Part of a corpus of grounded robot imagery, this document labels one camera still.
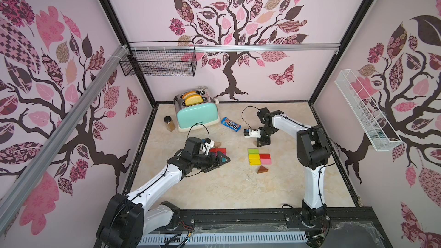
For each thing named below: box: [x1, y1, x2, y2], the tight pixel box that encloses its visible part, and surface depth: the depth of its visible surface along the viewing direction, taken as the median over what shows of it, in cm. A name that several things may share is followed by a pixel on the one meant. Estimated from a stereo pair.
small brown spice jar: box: [163, 115, 176, 133], surface depth 102 cm
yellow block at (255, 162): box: [249, 159, 262, 166], surface depth 92 cm
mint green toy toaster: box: [173, 86, 221, 133], surface depth 99 cm
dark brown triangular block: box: [256, 165, 269, 174], surface depth 89 cm
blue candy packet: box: [221, 116, 242, 133], surface depth 109 cm
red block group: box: [259, 153, 271, 160], surface depth 95 cm
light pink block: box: [260, 158, 273, 165], surface depth 93 cm
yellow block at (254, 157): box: [248, 153, 261, 160], surface depth 94 cm
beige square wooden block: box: [258, 148, 270, 154], surface depth 96 cm
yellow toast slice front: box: [184, 94, 204, 106], surface depth 97 cm
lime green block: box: [248, 148, 259, 154], surface depth 97 cm
